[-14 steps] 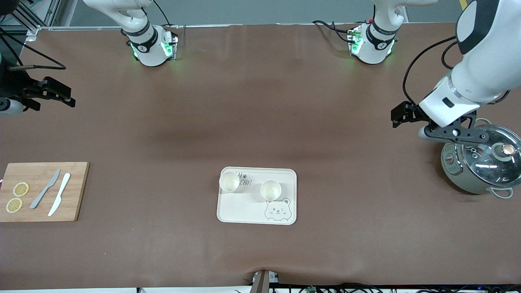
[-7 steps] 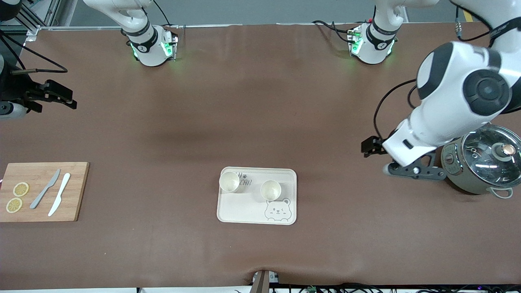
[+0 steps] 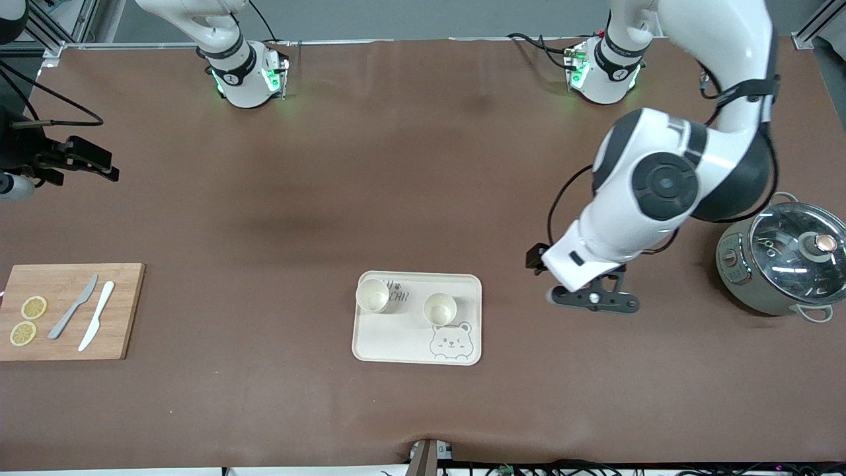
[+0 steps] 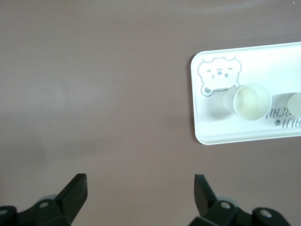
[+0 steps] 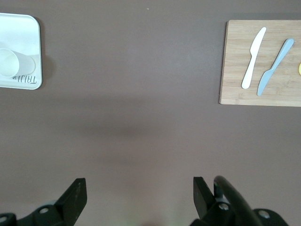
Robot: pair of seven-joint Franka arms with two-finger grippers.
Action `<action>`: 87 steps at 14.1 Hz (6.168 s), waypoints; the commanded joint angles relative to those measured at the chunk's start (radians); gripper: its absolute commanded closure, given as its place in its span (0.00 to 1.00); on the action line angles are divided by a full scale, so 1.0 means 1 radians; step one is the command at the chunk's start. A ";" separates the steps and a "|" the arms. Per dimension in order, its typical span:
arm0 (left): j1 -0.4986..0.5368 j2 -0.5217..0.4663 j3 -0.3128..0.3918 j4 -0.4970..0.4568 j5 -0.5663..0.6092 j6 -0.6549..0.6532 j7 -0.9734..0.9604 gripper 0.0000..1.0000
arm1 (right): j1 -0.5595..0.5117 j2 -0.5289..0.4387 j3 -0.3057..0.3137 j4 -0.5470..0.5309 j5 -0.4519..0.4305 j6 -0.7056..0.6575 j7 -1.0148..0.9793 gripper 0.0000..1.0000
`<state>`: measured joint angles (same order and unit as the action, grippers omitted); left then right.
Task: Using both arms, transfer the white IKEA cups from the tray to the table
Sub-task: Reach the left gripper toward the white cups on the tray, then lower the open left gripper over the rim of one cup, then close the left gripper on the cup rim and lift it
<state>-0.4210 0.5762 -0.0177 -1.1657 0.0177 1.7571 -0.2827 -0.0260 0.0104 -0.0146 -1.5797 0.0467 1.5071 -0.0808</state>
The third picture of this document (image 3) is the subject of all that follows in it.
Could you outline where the cream tray with bear print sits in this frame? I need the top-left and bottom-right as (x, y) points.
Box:
(352, 270), (483, 366)

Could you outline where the aluminium frame post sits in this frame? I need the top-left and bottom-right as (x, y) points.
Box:
(26, 0), (100, 63)
(792, 0), (846, 50)

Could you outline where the grey plastic knife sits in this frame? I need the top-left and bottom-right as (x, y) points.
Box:
(48, 274), (99, 340)

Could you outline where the white plastic knife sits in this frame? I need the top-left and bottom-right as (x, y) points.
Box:
(78, 281), (116, 352)

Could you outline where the black right arm base cable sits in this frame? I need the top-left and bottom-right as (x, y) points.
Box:
(249, 0), (278, 44)

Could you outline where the glass pot lid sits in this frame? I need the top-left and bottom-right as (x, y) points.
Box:
(749, 202), (846, 306)

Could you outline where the brown table mat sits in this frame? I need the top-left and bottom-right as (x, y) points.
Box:
(0, 36), (846, 471)

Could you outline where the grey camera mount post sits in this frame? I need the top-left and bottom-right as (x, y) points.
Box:
(405, 438), (455, 476)

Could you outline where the bamboo cutting board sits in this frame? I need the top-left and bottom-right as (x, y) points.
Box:
(0, 263), (146, 362)

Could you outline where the white paper cup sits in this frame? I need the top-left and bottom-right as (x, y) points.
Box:
(423, 292), (458, 329)
(356, 278), (391, 314)

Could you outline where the grey electric cooking pot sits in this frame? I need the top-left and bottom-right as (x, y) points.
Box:
(716, 192), (846, 323)

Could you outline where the black arm base cable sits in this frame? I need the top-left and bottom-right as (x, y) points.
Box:
(249, 0), (278, 44)
(506, 32), (574, 71)

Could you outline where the black left arm base cable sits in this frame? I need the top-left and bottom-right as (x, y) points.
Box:
(506, 32), (574, 71)

